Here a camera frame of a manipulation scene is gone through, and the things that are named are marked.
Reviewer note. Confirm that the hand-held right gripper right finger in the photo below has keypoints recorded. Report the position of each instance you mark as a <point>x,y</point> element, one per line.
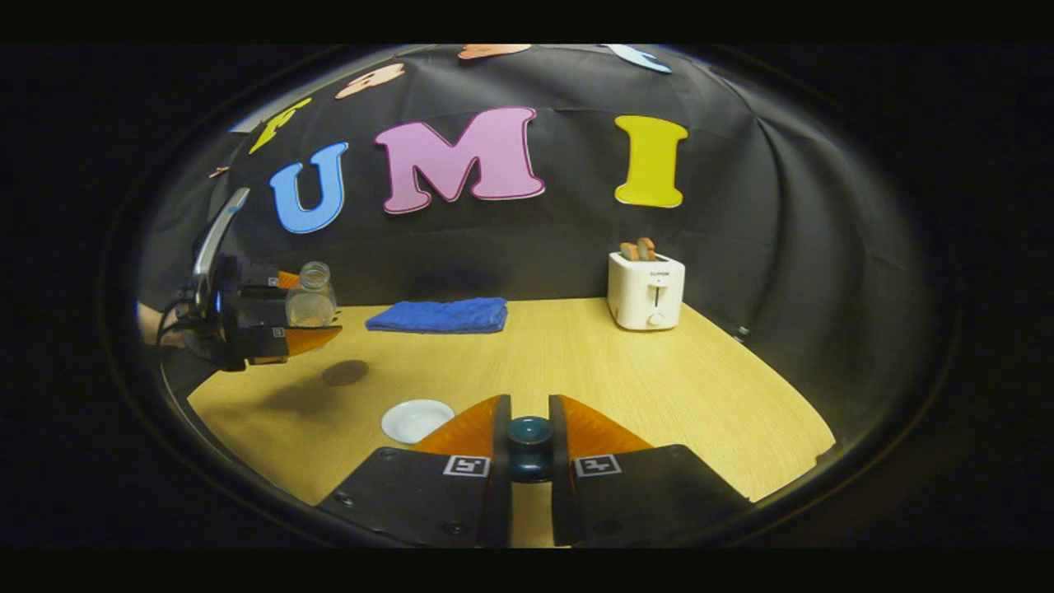
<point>560,428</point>

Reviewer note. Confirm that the black backdrop cloth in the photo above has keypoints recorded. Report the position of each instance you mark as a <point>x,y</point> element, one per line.
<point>576,247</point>

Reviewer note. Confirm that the teal teacup lid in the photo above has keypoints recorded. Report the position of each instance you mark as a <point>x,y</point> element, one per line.
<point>529,449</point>

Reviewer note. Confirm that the white toaster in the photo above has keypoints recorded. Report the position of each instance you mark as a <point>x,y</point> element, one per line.
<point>646,288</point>

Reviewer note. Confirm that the blue folded towel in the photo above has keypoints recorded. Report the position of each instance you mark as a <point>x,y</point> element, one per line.
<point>440,316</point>

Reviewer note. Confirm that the clear plastic water bottle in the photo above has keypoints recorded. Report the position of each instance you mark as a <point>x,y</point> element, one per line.
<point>311,305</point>

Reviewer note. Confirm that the toast slice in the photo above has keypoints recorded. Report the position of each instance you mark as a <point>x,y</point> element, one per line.
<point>629,251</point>
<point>647,248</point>

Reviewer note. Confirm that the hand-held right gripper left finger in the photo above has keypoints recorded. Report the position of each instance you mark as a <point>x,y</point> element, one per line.
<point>498,428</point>

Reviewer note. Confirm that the white teacup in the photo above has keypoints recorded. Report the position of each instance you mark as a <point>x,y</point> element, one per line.
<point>416,422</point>

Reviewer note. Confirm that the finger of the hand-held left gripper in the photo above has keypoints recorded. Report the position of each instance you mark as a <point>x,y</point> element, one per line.
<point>268,274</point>
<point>313,338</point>

